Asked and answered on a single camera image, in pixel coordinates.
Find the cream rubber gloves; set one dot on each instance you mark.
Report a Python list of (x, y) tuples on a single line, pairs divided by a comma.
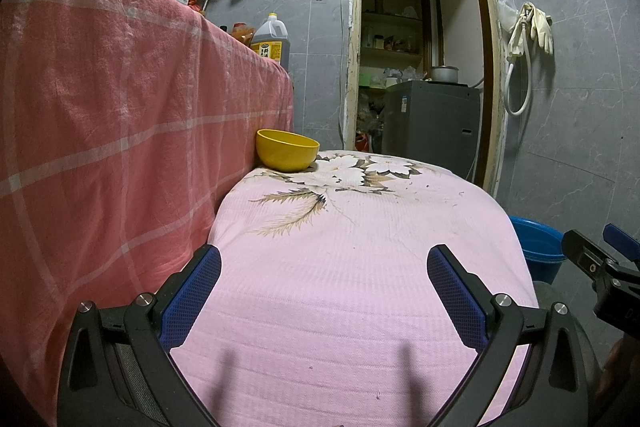
[(542, 29)]

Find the person's right hand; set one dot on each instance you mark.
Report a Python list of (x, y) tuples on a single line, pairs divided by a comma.
[(612, 367)]

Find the wooden storage shelves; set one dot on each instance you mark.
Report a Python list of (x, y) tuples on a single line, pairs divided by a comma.
[(395, 32)]

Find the grey refrigerator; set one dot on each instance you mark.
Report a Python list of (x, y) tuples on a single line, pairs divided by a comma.
[(430, 132)]

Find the red plaid cloth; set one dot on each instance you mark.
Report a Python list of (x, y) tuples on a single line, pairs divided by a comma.
[(100, 132)]

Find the large cooking oil bottle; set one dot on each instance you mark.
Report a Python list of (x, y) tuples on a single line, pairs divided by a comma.
[(270, 42)]

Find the yellow bowl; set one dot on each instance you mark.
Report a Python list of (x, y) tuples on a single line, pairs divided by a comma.
[(285, 154)]

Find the pink floral blanket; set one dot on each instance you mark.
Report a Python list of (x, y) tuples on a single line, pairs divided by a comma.
[(350, 282)]

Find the wooden door frame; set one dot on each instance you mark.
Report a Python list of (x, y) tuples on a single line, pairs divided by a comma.
[(354, 57)]

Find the red plastic utensil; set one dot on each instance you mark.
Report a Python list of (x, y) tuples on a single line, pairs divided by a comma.
[(196, 2)]

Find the metal pot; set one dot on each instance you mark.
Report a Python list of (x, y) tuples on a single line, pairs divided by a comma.
[(444, 74)]

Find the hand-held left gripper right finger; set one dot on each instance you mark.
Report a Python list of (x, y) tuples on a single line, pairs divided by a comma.
[(457, 302)]

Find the blue plastic bucket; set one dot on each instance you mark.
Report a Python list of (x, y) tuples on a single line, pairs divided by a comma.
[(542, 252)]

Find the pile of bags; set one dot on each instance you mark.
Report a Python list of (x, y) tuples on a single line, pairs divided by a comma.
[(370, 122)]

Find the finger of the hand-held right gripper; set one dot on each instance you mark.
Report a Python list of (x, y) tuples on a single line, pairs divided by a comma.
[(617, 235), (585, 254)]

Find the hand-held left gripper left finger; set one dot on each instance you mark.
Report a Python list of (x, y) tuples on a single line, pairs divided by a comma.
[(192, 302)]

